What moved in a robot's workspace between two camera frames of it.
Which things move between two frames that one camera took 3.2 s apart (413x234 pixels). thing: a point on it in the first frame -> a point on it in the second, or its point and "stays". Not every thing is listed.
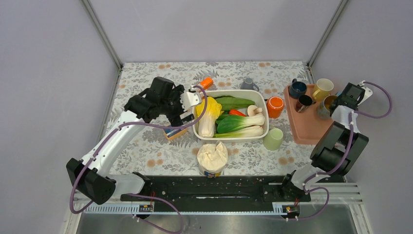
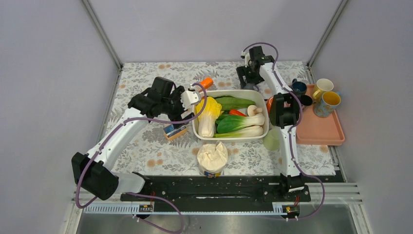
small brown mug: [304, 102] stays
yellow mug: [322, 88] stays
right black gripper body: [356, 106] -> [251, 76]
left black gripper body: [172, 107] stays
